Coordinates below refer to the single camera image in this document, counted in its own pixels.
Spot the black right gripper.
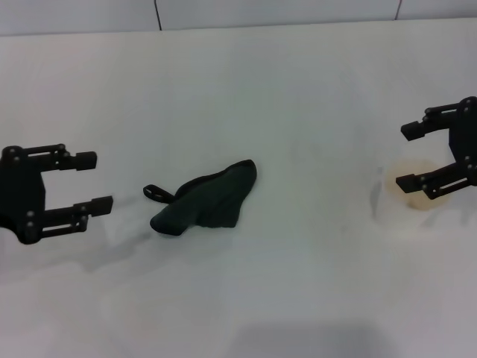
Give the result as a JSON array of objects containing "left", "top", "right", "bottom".
[{"left": 395, "top": 95, "right": 477, "bottom": 201}]

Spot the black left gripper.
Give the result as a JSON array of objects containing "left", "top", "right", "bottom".
[{"left": 0, "top": 143, "right": 114, "bottom": 245}]

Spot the white paper cup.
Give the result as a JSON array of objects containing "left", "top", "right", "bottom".
[{"left": 383, "top": 156, "right": 455, "bottom": 213}]

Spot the dark blue rag with loop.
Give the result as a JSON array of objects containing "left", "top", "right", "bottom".
[{"left": 142, "top": 159, "right": 259, "bottom": 237}]

